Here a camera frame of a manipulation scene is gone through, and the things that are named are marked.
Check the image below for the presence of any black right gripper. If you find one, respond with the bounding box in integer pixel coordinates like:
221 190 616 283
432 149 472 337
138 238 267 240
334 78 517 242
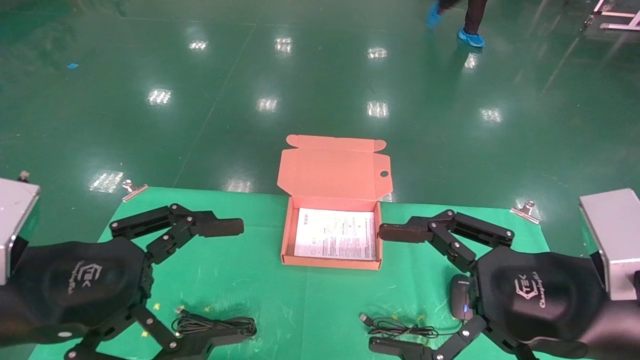
369 209 609 360

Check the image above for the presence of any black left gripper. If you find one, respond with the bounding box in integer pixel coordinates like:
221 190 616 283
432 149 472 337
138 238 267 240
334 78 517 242
0 203 257 360

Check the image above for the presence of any black wired computer mouse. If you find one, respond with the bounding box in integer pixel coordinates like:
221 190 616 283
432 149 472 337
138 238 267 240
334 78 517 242
359 274 476 340

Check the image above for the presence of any black data cable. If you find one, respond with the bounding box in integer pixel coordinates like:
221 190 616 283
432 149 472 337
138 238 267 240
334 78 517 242
172 307 258 337

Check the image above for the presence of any orange cardboard box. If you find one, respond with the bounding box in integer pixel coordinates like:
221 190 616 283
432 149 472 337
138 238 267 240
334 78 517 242
276 134 394 271

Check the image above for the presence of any green table mat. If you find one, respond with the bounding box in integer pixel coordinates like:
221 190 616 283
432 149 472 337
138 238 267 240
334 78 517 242
27 186 586 360

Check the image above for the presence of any white printed paper leaflet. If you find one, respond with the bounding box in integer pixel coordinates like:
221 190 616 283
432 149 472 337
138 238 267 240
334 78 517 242
294 207 376 261

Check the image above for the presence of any silver metal binder clip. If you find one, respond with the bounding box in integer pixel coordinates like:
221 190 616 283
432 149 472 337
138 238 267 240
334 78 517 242
510 200 541 225
121 180 149 203

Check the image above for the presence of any person with blue shoe covers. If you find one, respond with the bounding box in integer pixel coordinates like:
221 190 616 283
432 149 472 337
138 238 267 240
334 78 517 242
426 0 487 49

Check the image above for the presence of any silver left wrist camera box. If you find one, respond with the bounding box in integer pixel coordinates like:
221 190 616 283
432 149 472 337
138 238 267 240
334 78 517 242
0 177 41 286

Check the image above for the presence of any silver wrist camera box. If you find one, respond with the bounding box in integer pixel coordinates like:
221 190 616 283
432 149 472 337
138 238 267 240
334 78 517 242
0 177 41 286
579 188 640 301

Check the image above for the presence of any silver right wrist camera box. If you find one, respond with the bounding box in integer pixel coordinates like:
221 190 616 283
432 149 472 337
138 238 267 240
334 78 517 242
579 188 640 301

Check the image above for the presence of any white metal frame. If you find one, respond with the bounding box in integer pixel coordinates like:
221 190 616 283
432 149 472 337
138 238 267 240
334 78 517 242
584 0 640 32

